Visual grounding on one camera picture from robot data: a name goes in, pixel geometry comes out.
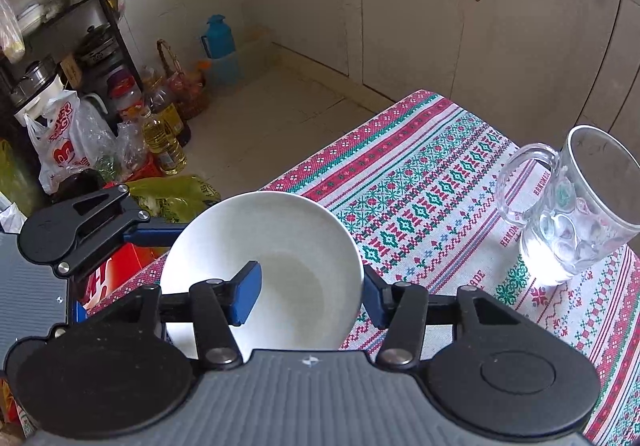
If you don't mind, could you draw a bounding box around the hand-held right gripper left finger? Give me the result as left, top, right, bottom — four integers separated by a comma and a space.
135, 260, 263, 371

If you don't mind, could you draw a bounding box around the red snack box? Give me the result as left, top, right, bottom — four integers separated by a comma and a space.
81, 243, 169, 308

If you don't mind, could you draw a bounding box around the red-lid plastic jar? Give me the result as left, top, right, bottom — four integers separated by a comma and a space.
106, 70, 147, 123

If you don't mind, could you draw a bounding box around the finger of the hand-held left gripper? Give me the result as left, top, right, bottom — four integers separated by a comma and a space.
55, 185, 184, 277
54, 300, 87, 338

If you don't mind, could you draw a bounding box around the dark cooking oil bottle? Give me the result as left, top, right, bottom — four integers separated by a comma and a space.
149, 75, 192, 148

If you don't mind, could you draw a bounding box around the clear glass mug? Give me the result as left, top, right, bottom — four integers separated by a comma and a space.
495, 125, 640, 287

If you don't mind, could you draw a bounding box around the blue thermos flask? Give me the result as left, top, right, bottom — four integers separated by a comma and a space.
201, 15, 229, 60

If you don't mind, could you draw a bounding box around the black metal shelf rack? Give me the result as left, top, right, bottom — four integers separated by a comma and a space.
0, 0, 139, 137

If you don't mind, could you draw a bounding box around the plain white bowl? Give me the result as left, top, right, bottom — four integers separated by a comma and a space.
160, 191, 364, 361

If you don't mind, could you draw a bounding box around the steel steamer pot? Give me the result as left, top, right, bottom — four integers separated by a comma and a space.
10, 59, 67, 108

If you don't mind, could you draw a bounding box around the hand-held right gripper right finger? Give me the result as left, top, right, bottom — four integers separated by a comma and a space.
364, 266, 523, 370

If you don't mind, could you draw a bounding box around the patterned red green tablecloth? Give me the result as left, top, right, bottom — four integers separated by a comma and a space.
85, 89, 640, 444

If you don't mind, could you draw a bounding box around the stack of white dishes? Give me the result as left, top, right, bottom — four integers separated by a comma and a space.
17, 1, 47, 36

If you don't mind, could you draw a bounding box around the crumpled clear plastic bag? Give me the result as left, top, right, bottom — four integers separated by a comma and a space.
75, 99, 148, 178

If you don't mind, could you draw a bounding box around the white red plastic bag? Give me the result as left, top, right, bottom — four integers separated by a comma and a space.
24, 90, 118, 195

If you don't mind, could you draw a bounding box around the yellow-green plastic bag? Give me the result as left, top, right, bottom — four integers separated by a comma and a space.
125, 175, 222, 223

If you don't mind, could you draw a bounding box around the yellow cooking oil bottle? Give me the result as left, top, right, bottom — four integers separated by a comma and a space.
141, 108, 189, 175

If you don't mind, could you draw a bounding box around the light blue plastic tub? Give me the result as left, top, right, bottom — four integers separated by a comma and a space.
207, 50, 245, 87

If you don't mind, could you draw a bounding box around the red-print hanging plastic bag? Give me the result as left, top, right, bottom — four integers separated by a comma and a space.
0, 0, 27, 66

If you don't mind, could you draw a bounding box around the cream kitchen cabinet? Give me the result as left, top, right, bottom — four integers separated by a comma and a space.
235, 0, 640, 152

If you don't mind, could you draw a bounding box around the wicker basket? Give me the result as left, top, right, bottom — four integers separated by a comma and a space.
156, 39, 212, 120

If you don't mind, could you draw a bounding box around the dark pot with lid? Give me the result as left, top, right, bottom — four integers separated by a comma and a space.
75, 25, 117, 68

